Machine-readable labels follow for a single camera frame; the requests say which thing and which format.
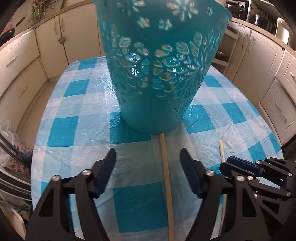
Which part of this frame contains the cream chopstick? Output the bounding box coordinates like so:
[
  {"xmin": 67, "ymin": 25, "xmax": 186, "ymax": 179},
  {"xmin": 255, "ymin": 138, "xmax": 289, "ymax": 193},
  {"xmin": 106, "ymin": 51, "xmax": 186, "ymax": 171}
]
[
  {"xmin": 219, "ymin": 140, "xmax": 227, "ymax": 234},
  {"xmin": 159, "ymin": 133, "xmax": 175, "ymax": 241}
]

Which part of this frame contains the blue checkered tablecloth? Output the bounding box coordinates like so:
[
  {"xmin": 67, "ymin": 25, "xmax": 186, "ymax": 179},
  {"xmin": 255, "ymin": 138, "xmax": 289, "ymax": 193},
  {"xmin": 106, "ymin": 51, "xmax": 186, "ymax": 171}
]
[{"xmin": 31, "ymin": 57, "xmax": 283, "ymax": 240}]

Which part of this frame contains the white plastic bag left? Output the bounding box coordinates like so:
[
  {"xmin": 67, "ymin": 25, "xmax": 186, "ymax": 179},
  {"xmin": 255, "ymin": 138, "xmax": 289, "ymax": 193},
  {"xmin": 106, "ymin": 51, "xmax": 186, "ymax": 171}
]
[{"xmin": 1, "ymin": 120, "xmax": 33, "ymax": 177}]

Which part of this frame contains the cream cabinets right side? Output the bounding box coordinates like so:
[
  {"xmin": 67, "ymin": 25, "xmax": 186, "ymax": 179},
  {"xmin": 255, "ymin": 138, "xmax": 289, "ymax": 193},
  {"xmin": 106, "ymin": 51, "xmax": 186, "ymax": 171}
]
[{"xmin": 224, "ymin": 18, "xmax": 295, "ymax": 146}]

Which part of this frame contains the white shelf rack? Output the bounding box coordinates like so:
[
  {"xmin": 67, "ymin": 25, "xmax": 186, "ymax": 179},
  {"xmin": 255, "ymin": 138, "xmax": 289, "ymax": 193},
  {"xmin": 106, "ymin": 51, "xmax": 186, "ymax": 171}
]
[{"xmin": 212, "ymin": 22, "xmax": 239, "ymax": 74}]

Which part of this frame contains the cream cabinet drawers left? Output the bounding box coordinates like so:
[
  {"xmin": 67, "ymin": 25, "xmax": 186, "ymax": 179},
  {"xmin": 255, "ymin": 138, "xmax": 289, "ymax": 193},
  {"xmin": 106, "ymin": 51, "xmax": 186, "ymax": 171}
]
[{"xmin": 1, "ymin": 30, "xmax": 48, "ymax": 131}]

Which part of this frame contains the teal perforated plastic basket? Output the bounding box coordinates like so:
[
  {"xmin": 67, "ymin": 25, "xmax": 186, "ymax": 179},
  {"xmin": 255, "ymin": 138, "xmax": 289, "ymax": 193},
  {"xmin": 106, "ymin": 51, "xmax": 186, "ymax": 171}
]
[{"xmin": 94, "ymin": 1, "xmax": 232, "ymax": 134}]

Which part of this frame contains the cream cabinet doors back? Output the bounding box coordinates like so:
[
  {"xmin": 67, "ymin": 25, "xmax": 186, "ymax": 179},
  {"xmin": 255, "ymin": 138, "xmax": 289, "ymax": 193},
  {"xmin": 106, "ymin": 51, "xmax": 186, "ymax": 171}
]
[{"xmin": 34, "ymin": 3, "xmax": 104, "ymax": 79}]

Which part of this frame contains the black frying pan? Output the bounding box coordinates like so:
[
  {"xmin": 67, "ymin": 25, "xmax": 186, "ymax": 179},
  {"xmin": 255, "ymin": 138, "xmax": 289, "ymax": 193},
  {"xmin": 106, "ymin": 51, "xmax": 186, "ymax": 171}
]
[{"xmin": 0, "ymin": 16, "xmax": 27, "ymax": 46}]

